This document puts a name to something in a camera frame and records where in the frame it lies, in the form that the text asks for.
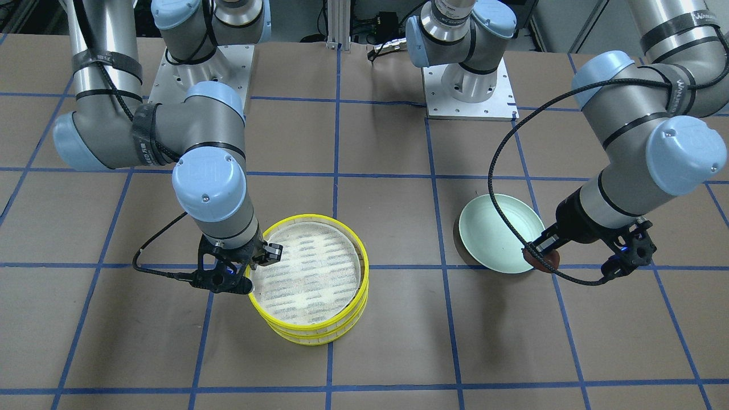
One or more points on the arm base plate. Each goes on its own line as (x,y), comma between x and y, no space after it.
(231,65)
(452,93)

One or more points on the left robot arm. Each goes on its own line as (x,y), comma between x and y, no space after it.
(649,119)

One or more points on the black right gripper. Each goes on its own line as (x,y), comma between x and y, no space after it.
(273,253)

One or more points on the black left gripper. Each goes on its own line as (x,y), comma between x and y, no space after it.
(573,222)

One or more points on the aluminium frame post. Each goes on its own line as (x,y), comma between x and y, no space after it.
(338,25)

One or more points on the brown steamed bun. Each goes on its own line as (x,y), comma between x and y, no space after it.
(552,259)

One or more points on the light green plate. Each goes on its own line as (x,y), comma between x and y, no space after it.
(489,240)

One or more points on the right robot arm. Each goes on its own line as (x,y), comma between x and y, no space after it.
(202,135)

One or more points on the yellow steamer basket centre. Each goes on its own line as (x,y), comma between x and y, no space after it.
(321,333)

